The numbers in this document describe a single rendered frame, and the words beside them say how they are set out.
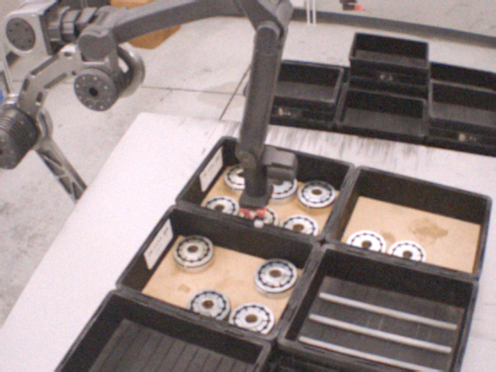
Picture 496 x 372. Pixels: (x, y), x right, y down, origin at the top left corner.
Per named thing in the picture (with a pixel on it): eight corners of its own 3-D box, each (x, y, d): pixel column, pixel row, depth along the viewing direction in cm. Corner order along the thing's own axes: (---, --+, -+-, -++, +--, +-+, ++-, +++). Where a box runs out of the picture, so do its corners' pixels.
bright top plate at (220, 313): (178, 313, 131) (178, 311, 131) (202, 283, 137) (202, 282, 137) (214, 330, 127) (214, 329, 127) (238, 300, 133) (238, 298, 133)
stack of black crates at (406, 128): (333, 183, 267) (335, 123, 244) (343, 144, 288) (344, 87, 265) (416, 196, 257) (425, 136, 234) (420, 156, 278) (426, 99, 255)
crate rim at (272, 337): (113, 292, 130) (112, 286, 129) (173, 209, 150) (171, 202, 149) (274, 347, 117) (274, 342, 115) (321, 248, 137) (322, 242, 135)
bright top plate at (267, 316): (221, 331, 127) (221, 329, 126) (240, 298, 133) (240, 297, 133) (263, 344, 123) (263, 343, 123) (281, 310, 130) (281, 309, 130)
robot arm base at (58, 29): (66, 39, 125) (58, -5, 117) (95, 39, 123) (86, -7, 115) (48, 58, 119) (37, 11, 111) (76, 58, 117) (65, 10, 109)
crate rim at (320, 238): (173, 209, 150) (171, 202, 149) (222, 141, 170) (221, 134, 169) (321, 248, 137) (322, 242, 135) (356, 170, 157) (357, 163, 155)
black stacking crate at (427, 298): (276, 368, 123) (275, 343, 115) (321, 275, 143) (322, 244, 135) (442, 411, 110) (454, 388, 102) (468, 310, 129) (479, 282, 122)
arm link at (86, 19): (80, 8, 116) (68, 22, 113) (119, 6, 113) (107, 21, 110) (90, 38, 123) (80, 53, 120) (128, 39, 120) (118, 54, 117)
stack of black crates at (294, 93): (248, 173, 276) (241, 92, 247) (265, 135, 298) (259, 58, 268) (332, 184, 266) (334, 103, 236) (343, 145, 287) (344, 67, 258)
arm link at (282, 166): (248, 123, 135) (237, 151, 130) (297, 129, 132) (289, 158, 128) (253, 156, 145) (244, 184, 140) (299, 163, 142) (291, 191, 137)
